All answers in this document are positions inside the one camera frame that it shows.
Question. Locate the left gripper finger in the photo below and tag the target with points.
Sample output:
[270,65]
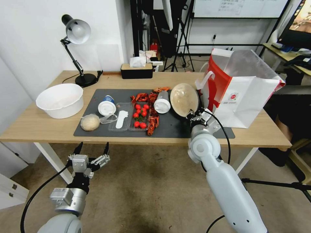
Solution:
[78,150]
[106,150]

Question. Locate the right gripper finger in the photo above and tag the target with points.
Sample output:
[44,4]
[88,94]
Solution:
[190,116]
[199,111]

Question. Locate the round brown takeout box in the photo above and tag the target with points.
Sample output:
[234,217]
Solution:
[183,99]

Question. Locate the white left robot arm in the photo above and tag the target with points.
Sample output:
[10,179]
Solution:
[62,224]

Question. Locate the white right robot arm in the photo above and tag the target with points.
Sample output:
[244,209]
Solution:
[226,189]

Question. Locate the dough ball in plastic bag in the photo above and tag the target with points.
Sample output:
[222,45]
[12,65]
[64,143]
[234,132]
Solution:
[90,122]

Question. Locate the clear plastic tomato box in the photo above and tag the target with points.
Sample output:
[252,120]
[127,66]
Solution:
[148,123]

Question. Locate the red white delivery bag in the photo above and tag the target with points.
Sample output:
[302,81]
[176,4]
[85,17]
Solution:
[243,102]

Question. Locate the black tissue box wooden lid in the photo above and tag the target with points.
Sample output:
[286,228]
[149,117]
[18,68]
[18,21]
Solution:
[136,72]

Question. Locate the black table mat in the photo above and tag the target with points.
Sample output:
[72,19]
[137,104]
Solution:
[175,128]

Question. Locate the clear plastic tray lid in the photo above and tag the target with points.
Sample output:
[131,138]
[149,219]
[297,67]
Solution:
[112,126]

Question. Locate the white table leg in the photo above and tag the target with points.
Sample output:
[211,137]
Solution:
[52,160]
[246,160]

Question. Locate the clear cup with white lid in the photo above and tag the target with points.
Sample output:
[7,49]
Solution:
[162,105]

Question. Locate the white plastic utensil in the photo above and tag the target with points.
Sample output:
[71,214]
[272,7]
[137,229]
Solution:
[120,120]

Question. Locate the red crayfish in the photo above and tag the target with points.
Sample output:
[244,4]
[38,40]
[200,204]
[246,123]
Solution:
[152,126]
[153,97]
[134,99]
[142,97]
[154,113]

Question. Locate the orange crayfish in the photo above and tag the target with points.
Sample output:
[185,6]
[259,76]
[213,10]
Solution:
[160,89]

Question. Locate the white cup with blue label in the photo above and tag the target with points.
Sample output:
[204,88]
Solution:
[106,106]

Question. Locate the large white bowl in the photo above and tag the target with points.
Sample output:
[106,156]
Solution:
[59,100]

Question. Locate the white cabinet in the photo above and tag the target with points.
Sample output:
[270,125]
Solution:
[12,174]

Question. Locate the black silver desk lamp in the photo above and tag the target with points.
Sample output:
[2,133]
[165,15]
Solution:
[85,79]

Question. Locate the black tripod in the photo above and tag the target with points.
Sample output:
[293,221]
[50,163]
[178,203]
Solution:
[185,41]

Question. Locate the white tissue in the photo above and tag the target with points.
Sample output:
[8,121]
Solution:
[136,62]

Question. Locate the red fire extinguisher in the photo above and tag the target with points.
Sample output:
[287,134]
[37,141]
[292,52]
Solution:
[153,48]

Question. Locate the white photo reflector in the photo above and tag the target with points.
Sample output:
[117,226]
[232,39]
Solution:
[168,14]

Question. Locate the black shelf rack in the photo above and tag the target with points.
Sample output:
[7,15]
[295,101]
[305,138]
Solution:
[139,26]

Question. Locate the black tripod leg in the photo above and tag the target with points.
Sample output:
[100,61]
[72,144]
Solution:
[279,183]

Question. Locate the background wooden desk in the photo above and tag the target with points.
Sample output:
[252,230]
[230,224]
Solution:
[291,54]

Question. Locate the whiteboard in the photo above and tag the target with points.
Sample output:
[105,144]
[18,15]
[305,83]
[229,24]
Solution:
[238,8]

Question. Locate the black monitor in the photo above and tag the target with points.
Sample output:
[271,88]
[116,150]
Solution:
[295,26]

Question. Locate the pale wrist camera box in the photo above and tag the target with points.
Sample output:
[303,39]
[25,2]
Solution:
[207,114]
[80,163]

